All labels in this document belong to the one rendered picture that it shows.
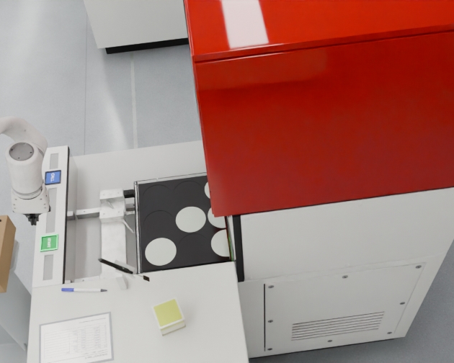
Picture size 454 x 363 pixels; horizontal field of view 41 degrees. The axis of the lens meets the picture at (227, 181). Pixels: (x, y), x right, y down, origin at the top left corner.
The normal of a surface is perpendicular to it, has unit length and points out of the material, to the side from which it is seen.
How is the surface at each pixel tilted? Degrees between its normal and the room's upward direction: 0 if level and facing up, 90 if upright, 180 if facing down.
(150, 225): 0
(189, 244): 0
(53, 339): 0
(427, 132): 90
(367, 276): 90
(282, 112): 90
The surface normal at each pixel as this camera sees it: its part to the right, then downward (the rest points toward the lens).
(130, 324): -0.05, -0.58
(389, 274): 0.12, 0.81
